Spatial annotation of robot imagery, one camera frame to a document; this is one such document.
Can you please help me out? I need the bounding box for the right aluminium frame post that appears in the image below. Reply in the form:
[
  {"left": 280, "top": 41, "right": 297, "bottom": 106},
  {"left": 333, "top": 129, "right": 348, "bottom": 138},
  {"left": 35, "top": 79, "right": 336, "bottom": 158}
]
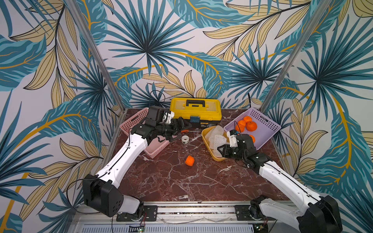
[{"left": 259, "top": 0, "right": 332, "bottom": 113}]

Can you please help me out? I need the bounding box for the purple plastic basket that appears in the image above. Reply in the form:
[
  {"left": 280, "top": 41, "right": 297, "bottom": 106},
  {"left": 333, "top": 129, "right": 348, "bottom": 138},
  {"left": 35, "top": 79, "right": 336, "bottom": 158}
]
[{"left": 223, "top": 108, "right": 281, "bottom": 150}]

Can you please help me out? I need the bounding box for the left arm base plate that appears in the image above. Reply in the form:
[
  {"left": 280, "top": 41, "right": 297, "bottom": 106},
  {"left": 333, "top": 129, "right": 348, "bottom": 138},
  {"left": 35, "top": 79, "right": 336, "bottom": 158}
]
[{"left": 116, "top": 205, "right": 158, "bottom": 222}]

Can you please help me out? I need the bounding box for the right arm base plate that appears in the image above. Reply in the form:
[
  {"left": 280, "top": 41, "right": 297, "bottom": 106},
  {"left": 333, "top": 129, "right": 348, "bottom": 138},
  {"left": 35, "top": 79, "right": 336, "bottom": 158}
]
[{"left": 234, "top": 204, "right": 275, "bottom": 221}]

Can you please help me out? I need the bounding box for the pink plastic basket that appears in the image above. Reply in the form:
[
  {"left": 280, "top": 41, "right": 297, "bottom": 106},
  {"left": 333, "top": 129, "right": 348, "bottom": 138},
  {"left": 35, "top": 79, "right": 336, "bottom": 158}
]
[{"left": 120, "top": 107, "right": 170, "bottom": 159}]

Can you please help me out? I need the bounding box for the yellow oval tray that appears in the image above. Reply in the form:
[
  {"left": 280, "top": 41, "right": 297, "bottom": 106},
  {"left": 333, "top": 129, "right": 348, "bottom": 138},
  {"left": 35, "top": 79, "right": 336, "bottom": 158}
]
[{"left": 202, "top": 125, "right": 228, "bottom": 162}]

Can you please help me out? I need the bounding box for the aluminium frame post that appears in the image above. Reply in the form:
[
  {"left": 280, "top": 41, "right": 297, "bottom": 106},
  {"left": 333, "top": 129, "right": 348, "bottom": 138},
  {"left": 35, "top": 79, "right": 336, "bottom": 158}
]
[
  {"left": 259, "top": 0, "right": 332, "bottom": 113},
  {"left": 63, "top": 0, "right": 126, "bottom": 111}
]

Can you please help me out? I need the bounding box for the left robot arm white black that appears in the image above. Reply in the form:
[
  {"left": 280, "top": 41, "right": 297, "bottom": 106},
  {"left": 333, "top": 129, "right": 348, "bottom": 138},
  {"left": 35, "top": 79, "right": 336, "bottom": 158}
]
[{"left": 82, "top": 117, "right": 192, "bottom": 218}]

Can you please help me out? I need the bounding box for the front aluminium rail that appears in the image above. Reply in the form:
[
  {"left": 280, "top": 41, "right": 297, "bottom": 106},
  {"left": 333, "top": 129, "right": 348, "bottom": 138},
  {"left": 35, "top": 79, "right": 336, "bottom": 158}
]
[{"left": 68, "top": 200, "right": 321, "bottom": 233}]

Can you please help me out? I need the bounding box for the yellow black toolbox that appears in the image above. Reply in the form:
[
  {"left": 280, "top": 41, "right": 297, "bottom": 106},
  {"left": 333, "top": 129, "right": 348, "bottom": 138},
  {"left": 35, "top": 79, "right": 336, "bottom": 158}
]
[{"left": 170, "top": 98, "right": 222, "bottom": 128}]

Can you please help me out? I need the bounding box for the white tape roll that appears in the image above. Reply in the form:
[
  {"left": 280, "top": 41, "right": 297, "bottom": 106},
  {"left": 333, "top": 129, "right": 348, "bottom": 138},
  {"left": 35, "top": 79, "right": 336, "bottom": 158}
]
[{"left": 181, "top": 135, "right": 189, "bottom": 144}]

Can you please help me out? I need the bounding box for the orange handled screwdriver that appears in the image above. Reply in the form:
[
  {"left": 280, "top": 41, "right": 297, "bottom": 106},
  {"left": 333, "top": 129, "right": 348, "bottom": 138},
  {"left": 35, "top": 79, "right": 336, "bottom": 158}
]
[{"left": 181, "top": 130, "right": 200, "bottom": 134}]

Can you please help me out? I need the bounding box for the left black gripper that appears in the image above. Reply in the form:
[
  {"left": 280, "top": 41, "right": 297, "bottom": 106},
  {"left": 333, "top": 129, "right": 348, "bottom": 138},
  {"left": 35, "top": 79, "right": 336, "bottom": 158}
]
[{"left": 156, "top": 116, "right": 192, "bottom": 142}]

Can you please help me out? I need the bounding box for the left aluminium frame post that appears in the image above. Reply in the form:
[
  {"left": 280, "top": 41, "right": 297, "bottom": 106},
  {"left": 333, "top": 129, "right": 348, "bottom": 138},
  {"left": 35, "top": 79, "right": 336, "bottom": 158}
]
[{"left": 63, "top": 0, "right": 126, "bottom": 111}]

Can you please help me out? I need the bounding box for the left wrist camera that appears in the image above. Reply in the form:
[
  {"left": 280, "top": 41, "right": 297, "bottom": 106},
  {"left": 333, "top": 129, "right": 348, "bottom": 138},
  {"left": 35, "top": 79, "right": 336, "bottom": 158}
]
[{"left": 146, "top": 106, "right": 175, "bottom": 124}]

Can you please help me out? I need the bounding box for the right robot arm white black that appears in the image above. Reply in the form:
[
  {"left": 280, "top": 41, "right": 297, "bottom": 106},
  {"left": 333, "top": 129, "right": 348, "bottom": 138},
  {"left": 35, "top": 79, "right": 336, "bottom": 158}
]
[{"left": 217, "top": 134, "right": 343, "bottom": 233}]

